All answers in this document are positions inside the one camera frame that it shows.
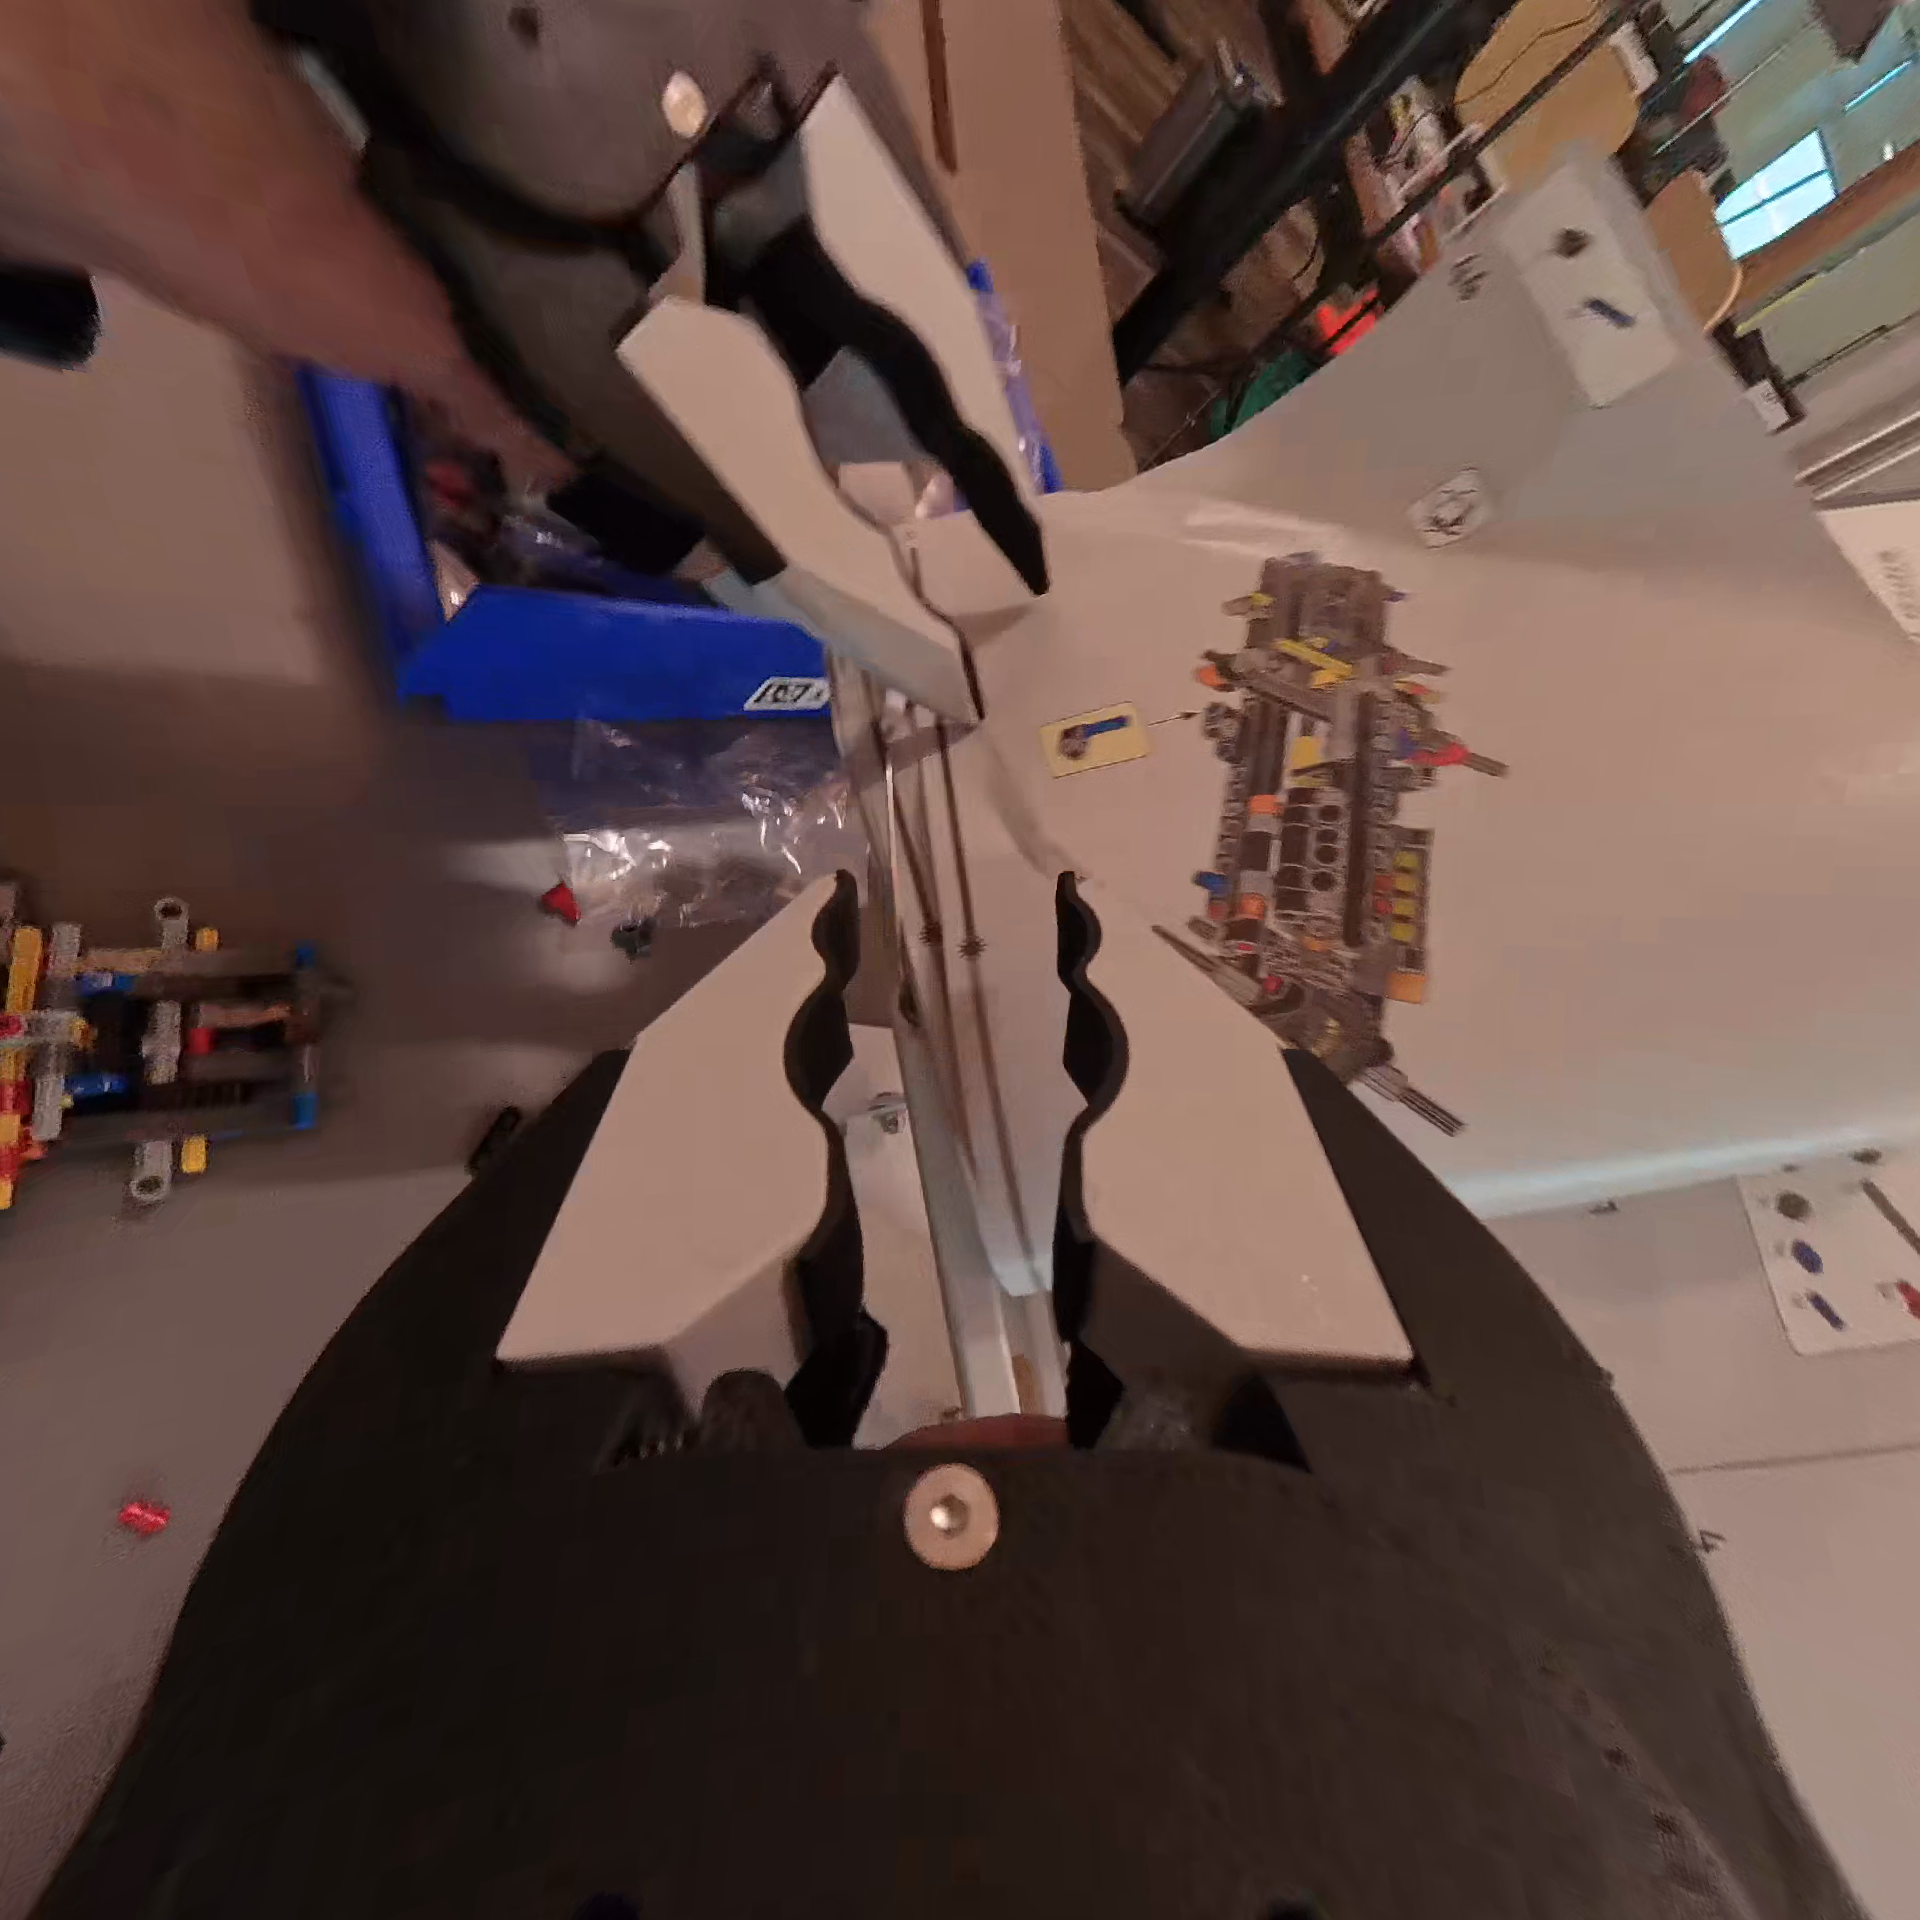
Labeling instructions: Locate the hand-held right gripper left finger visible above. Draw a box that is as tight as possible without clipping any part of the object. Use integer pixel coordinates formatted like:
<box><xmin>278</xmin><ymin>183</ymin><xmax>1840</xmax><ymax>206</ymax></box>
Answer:
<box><xmin>497</xmin><ymin>870</ymin><xmax>890</xmax><ymax>1450</ymax></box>

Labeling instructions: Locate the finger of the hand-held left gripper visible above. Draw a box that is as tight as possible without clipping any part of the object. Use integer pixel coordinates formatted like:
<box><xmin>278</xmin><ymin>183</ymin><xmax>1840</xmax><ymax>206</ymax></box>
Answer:
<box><xmin>701</xmin><ymin>66</ymin><xmax>1057</xmax><ymax>597</ymax></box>
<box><xmin>614</xmin><ymin>295</ymin><xmax>988</xmax><ymax>725</ymax></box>

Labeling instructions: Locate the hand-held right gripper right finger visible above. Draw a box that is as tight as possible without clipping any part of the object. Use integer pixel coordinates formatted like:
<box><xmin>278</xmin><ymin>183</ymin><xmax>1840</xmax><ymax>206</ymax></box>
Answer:
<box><xmin>1049</xmin><ymin>870</ymin><xmax>1420</xmax><ymax>1450</ymax></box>

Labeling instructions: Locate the lego car chassis model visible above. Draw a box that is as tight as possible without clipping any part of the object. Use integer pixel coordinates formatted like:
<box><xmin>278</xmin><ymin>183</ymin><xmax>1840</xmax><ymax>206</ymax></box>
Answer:
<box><xmin>0</xmin><ymin>870</ymin><xmax>354</xmax><ymax>1210</ymax></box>

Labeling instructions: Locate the lego instruction booklet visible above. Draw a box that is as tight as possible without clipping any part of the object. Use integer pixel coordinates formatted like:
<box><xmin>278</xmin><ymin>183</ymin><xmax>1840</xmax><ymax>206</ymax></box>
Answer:
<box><xmin>834</xmin><ymin>142</ymin><xmax>1920</xmax><ymax>1920</ymax></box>

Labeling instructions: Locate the white book stand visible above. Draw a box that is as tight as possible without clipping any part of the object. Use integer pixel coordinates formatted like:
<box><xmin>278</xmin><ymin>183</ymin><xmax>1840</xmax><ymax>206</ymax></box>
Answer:
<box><xmin>840</xmin><ymin>660</ymin><xmax>1082</xmax><ymax>1420</ymax></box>

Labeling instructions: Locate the labelled blue storage bin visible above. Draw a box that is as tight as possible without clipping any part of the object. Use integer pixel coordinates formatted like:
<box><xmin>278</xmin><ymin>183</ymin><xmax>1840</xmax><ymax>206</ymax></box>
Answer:
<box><xmin>293</xmin><ymin>358</ymin><xmax>842</xmax><ymax>725</ymax></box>

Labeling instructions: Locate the clear plastic bag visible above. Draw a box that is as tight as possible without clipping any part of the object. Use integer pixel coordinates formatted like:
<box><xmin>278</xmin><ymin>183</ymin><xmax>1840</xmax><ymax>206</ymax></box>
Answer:
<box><xmin>547</xmin><ymin>719</ymin><xmax>874</xmax><ymax>932</ymax></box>

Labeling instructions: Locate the wooden chair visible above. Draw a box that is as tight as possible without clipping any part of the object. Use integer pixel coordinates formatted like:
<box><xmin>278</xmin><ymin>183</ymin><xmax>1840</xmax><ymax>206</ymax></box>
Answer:
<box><xmin>1457</xmin><ymin>0</ymin><xmax>1652</xmax><ymax>152</ymax></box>
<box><xmin>1642</xmin><ymin>164</ymin><xmax>1748</xmax><ymax>338</ymax></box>

